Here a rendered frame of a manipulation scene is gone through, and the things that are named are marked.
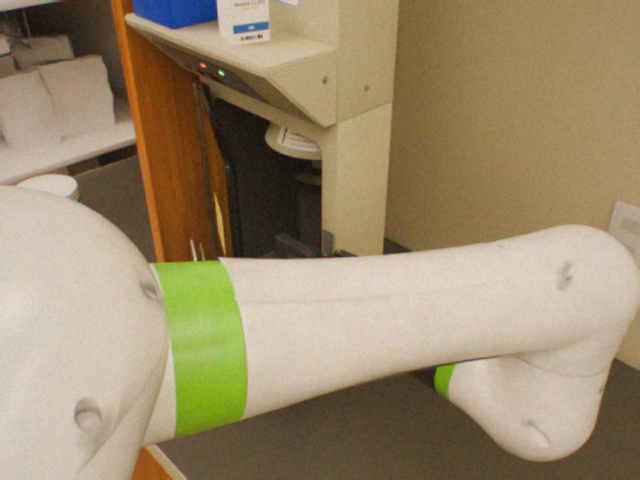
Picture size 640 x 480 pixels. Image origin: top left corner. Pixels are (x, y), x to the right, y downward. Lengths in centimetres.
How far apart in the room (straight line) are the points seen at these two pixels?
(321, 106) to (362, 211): 21
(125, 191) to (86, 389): 153
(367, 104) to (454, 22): 40
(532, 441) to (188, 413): 34
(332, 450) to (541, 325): 57
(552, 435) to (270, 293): 31
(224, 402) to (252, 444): 64
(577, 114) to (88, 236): 100
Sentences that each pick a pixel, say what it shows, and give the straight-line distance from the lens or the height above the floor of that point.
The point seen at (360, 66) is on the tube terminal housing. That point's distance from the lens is 88.
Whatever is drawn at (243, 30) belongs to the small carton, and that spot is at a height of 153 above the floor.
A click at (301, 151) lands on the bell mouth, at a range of 99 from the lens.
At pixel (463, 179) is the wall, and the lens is 134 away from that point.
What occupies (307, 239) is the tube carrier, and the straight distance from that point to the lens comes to 114.
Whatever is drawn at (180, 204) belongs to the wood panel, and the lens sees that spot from 124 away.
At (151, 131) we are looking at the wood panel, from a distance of 115.
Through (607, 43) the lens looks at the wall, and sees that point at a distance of 113.
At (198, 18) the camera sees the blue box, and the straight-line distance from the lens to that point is 95.
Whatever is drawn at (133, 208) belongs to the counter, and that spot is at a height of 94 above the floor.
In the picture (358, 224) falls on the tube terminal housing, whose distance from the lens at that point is 99.
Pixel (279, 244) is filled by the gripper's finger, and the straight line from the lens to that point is 85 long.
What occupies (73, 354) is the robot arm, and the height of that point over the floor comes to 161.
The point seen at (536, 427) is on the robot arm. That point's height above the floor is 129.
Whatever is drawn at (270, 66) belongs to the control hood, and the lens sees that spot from 78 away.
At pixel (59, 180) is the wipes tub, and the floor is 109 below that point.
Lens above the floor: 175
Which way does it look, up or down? 34 degrees down
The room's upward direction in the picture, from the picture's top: straight up
